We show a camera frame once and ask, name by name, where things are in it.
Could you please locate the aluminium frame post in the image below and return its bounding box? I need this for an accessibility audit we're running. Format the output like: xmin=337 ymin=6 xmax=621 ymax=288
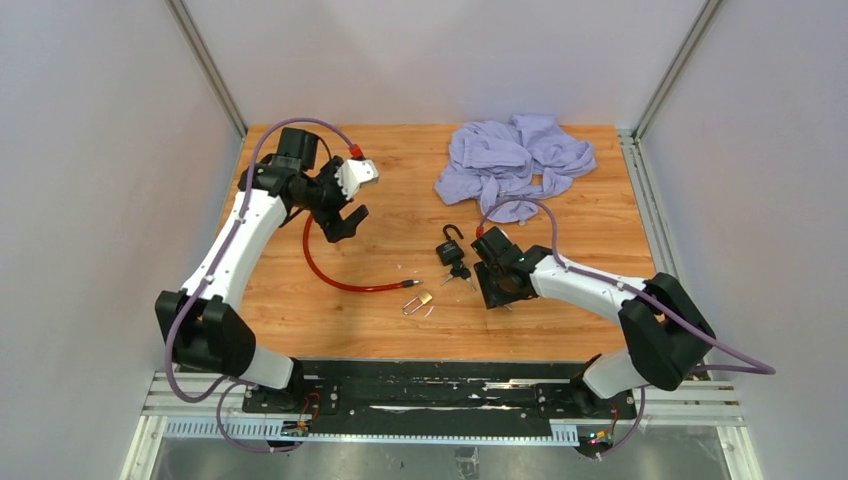
xmin=631 ymin=0 xmax=725 ymax=143
xmin=164 ymin=0 xmax=248 ymax=140

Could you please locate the black padlock body with shackle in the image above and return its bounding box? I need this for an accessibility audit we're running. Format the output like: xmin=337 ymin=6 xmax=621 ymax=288
xmin=435 ymin=224 xmax=465 ymax=266

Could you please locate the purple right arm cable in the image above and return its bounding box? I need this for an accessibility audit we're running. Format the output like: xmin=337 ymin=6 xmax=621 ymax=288
xmin=475 ymin=197 xmax=776 ymax=460

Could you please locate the aluminium frame post left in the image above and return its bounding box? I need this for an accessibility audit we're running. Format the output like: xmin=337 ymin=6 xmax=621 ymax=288
xmin=164 ymin=0 xmax=248 ymax=140

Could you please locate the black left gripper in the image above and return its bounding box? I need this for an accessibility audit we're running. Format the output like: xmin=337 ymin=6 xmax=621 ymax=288
xmin=296 ymin=157 xmax=369 ymax=242

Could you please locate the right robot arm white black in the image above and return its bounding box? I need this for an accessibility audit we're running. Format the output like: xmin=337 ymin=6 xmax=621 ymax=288
xmin=471 ymin=227 xmax=715 ymax=417

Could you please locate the crumpled lavender cloth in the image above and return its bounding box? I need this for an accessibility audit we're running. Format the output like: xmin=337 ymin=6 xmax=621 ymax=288
xmin=434 ymin=114 xmax=597 ymax=224

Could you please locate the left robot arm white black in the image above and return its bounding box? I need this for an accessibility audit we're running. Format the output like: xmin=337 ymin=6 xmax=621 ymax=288
xmin=155 ymin=121 xmax=380 ymax=413

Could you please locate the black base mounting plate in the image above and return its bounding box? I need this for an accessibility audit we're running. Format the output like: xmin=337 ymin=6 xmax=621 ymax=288
xmin=242 ymin=359 xmax=639 ymax=440

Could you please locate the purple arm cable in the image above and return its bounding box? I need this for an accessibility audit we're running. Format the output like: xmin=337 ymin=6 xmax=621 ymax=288
xmin=475 ymin=197 xmax=776 ymax=460
xmin=163 ymin=117 xmax=359 ymax=455

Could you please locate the small brass padlock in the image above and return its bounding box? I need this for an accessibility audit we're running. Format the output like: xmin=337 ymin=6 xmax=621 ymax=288
xmin=402 ymin=290 xmax=433 ymax=315

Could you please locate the slotted white cable duct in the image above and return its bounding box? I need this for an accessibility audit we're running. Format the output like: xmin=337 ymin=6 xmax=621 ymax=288
xmin=162 ymin=415 xmax=581 ymax=446

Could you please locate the aluminium frame post right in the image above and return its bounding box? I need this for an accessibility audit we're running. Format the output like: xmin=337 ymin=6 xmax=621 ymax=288
xmin=631 ymin=0 xmax=725 ymax=143

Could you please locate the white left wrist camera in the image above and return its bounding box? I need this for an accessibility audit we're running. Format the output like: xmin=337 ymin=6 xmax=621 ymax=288
xmin=334 ymin=159 xmax=380 ymax=201

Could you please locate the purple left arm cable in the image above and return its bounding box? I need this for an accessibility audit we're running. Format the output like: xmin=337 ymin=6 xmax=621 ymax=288
xmin=163 ymin=117 xmax=359 ymax=455

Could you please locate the red cable lock black body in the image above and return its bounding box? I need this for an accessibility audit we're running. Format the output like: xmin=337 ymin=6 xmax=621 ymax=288
xmin=301 ymin=215 xmax=422 ymax=293

